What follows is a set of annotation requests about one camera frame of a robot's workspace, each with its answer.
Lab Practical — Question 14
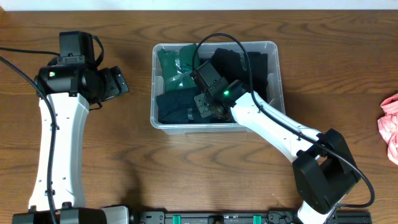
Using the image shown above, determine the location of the clear plastic storage bin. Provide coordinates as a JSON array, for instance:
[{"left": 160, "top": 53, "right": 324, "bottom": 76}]
[{"left": 150, "top": 40, "right": 285, "bottom": 134}]

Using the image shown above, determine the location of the pink garment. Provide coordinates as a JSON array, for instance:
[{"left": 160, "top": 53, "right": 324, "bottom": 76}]
[{"left": 377, "top": 94, "right": 397, "bottom": 165}]

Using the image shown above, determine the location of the dark navy garment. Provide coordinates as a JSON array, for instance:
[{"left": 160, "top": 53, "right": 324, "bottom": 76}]
[{"left": 156, "top": 87, "right": 222, "bottom": 124}]

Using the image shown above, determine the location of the dark green garment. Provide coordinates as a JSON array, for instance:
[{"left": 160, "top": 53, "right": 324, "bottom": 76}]
[{"left": 157, "top": 44, "right": 197, "bottom": 92}]

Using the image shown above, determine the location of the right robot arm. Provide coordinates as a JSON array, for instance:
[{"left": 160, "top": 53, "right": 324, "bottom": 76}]
[{"left": 190, "top": 62, "right": 361, "bottom": 223}]

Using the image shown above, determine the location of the black garment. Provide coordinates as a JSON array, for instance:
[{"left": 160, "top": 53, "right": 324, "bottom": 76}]
[
  {"left": 214, "top": 86, "right": 269, "bottom": 124},
  {"left": 210, "top": 48, "right": 268, "bottom": 91}
]

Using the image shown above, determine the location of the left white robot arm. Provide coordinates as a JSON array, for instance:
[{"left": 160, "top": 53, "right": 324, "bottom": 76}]
[{"left": 12, "top": 31, "right": 130, "bottom": 223}]

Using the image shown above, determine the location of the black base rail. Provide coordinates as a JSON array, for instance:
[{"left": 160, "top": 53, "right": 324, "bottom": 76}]
[{"left": 12, "top": 205, "right": 373, "bottom": 224}]

